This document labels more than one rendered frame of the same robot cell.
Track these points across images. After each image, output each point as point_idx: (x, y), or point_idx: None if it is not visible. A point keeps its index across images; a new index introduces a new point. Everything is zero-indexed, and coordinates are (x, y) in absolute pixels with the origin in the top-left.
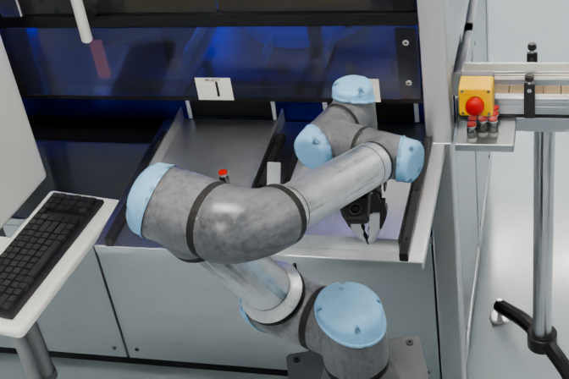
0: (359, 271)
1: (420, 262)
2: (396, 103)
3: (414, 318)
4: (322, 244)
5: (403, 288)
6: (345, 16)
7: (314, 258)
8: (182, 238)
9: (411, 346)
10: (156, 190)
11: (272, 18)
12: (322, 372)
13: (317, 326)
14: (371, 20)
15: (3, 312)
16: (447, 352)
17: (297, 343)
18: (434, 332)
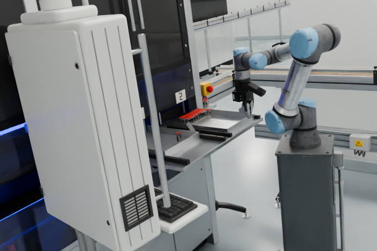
0: (187, 189)
1: (262, 117)
2: (177, 107)
3: (203, 203)
4: (239, 126)
5: (198, 189)
6: (174, 64)
7: (242, 130)
8: (331, 38)
9: (287, 135)
10: (314, 28)
11: (154, 71)
12: (289, 148)
13: (304, 108)
14: (180, 64)
15: (192, 206)
16: (212, 213)
17: (299, 123)
18: (208, 205)
